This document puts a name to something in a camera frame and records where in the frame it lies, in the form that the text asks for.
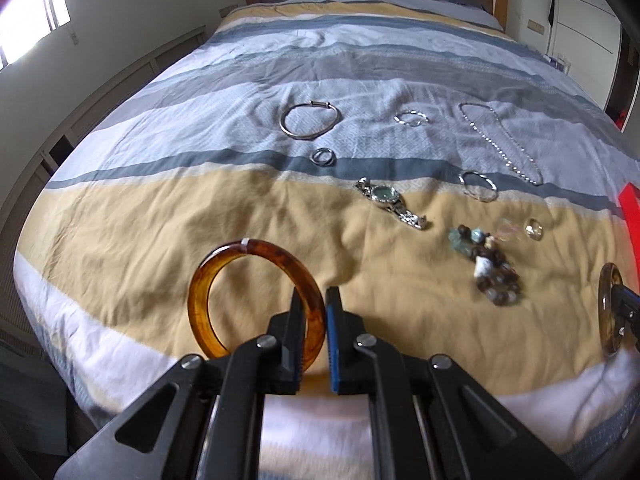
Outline dark brown bangle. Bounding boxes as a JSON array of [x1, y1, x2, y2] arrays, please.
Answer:
[[598, 262, 624, 358]]

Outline red jewelry box tray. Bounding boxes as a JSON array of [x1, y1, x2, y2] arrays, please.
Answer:
[[618, 183, 640, 252]]

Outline amber orange bangle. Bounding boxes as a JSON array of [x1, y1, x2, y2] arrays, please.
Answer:
[[186, 238, 326, 372]]

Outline brown beaded bracelet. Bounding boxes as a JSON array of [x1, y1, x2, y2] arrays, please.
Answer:
[[447, 224, 522, 308]]

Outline twisted silver bangle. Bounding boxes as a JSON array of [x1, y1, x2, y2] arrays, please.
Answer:
[[459, 170, 499, 203]]

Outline silver wristwatch green dial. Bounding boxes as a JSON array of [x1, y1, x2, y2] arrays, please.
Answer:
[[355, 177, 428, 231]]

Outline long silver chain necklace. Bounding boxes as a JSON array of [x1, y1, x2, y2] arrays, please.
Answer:
[[458, 102, 545, 188]]

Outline small silver ring pair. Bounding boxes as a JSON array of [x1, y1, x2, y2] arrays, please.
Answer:
[[309, 146, 338, 168]]

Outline thin silver bracelet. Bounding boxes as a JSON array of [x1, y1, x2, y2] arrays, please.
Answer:
[[392, 109, 431, 128]]

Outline large silver bangle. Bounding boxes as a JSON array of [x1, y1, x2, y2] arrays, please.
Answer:
[[279, 101, 342, 141]]

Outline striped bed duvet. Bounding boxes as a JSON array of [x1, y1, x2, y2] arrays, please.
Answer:
[[14, 0, 639, 476]]

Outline white wardrobe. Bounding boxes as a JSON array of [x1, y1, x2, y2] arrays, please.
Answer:
[[551, 0, 622, 108]]

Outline grey pillow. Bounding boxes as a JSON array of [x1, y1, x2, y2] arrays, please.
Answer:
[[383, 0, 504, 32]]

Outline bright window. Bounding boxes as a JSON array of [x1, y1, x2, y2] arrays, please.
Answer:
[[1, 0, 70, 68]]

